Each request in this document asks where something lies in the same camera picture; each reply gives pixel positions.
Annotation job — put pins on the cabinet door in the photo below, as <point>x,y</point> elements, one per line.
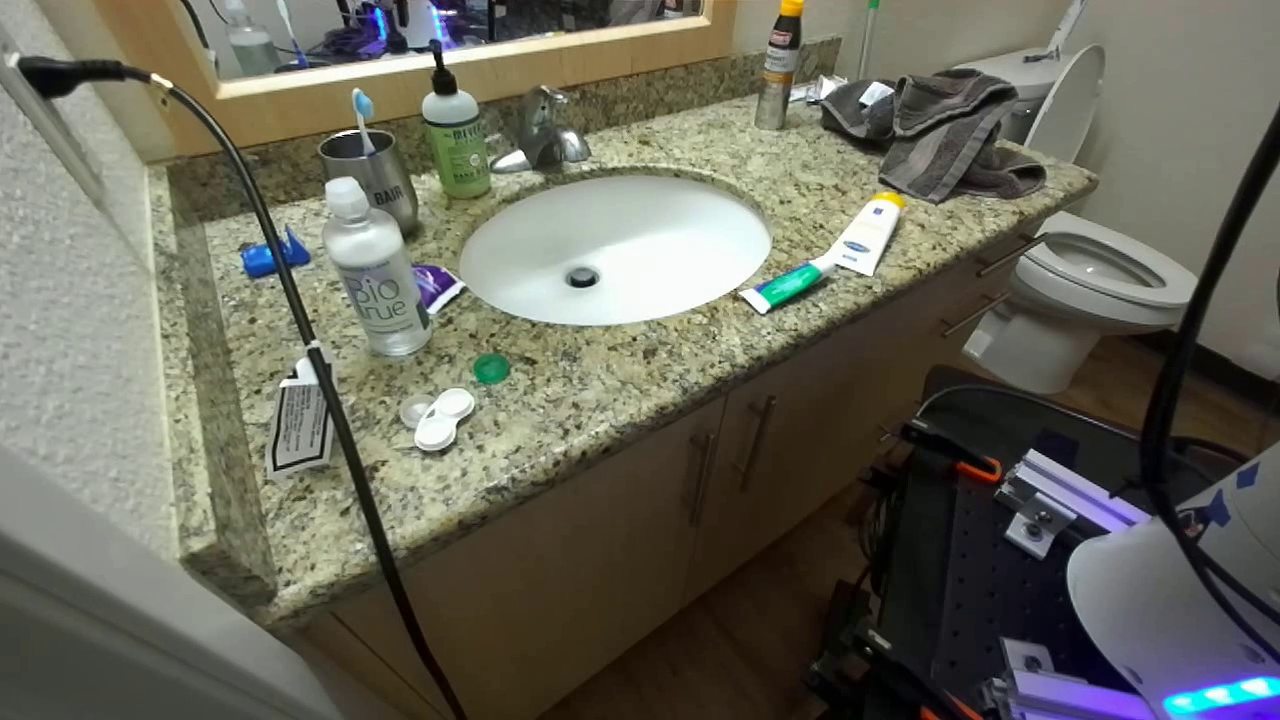
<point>830,420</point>
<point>560,580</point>

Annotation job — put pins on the white toilet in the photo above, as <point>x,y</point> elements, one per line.
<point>1070,250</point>

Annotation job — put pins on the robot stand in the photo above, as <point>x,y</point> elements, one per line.
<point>960,560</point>

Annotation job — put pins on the wall socket plate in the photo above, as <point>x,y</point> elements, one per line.
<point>45,125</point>

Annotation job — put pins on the chrome tap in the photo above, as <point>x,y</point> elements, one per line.
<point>543,130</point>

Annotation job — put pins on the green soap pump bottle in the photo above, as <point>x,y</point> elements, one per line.
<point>457,135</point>

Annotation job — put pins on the white contact lens case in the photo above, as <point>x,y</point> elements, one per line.
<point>437,416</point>

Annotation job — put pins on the white oval sink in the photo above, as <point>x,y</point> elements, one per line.
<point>615,245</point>

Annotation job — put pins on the steel tumbler cup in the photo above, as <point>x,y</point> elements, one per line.
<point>383,180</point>

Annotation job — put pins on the grey towel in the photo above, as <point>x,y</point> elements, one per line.
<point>940,130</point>

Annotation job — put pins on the white yellow lotion tube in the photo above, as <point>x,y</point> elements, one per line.
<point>868,235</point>

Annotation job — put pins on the green round cap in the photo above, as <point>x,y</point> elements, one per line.
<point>491,369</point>

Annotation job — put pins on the purple packet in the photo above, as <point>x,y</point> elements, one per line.
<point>438,285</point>

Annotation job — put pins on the small white packet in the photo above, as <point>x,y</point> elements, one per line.
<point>812,90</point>

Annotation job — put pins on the clear lens solution bottle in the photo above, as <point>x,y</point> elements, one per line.
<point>376,275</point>

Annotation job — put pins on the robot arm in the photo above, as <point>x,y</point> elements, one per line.
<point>1150,600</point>

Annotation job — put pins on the wood framed mirror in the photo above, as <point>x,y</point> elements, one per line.
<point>480,50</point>

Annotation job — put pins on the blue white toothbrush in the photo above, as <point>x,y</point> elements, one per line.
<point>362,115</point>

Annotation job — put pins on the green white toothpaste tube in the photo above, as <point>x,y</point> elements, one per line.
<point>790,287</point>

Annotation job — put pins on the black yellow spray can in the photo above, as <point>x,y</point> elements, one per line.
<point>778,70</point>

